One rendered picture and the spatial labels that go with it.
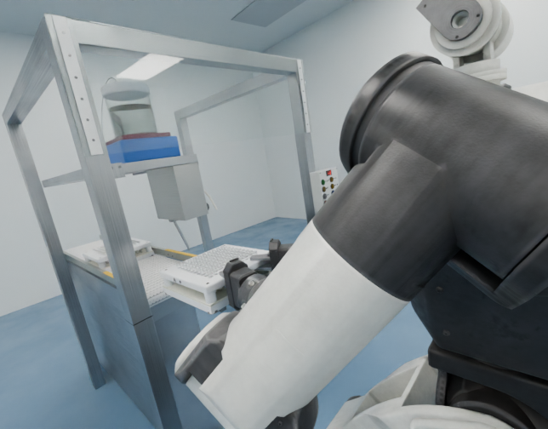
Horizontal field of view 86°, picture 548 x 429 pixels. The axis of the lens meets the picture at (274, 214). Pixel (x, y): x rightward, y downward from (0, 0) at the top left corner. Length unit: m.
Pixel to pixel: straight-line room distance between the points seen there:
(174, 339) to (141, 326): 0.34
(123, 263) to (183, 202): 0.30
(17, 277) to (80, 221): 0.84
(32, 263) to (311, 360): 4.18
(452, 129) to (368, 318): 0.12
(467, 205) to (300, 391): 0.16
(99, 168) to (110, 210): 0.12
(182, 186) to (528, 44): 3.36
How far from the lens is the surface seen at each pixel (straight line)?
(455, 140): 0.19
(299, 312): 0.20
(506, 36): 0.47
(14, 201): 4.25
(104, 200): 0.94
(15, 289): 4.37
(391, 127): 0.20
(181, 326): 1.35
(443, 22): 0.40
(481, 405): 0.53
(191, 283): 0.77
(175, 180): 1.09
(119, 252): 0.96
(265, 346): 0.22
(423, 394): 0.65
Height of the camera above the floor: 1.23
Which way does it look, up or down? 12 degrees down
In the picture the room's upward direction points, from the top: 9 degrees counter-clockwise
